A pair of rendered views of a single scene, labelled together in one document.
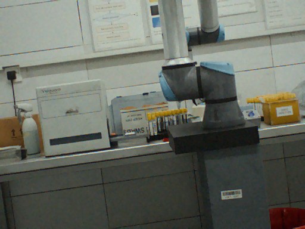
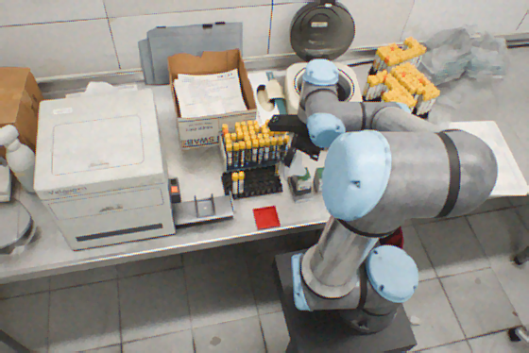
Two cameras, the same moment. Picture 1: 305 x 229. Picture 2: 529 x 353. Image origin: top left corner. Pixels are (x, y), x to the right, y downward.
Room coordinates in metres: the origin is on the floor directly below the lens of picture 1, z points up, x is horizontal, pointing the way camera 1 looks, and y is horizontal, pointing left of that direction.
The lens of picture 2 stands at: (1.36, 0.14, 2.01)
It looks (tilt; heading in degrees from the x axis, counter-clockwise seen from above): 55 degrees down; 344
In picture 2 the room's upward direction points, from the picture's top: 7 degrees clockwise
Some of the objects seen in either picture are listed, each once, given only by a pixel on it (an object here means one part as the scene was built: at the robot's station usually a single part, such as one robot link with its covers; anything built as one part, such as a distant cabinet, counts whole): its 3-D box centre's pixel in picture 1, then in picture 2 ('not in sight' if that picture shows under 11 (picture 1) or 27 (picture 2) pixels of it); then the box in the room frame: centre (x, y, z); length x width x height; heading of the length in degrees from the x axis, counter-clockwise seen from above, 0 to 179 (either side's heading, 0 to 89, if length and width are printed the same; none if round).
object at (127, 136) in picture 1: (125, 135); (196, 209); (2.02, 0.13, 0.92); 0.21 x 0.07 x 0.05; 92
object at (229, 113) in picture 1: (222, 111); (370, 295); (1.68, -0.25, 0.99); 0.15 x 0.15 x 0.10
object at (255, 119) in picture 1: (249, 119); not in sight; (2.02, -0.41, 0.92); 0.13 x 0.07 x 0.08; 2
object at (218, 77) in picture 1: (216, 79); (383, 279); (1.67, -0.24, 1.11); 0.13 x 0.12 x 0.14; 82
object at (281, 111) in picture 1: (280, 111); not in sight; (2.10, -0.57, 0.92); 0.13 x 0.13 x 0.10; 89
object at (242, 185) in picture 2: (163, 126); (252, 173); (2.11, -0.04, 0.93); 0.17 x 0.09 x 0.11; 92
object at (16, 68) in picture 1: (13, 74); not in sight; (2.59, 0.73, 1.28); 0.09 x 0.01 x 0.09; 92
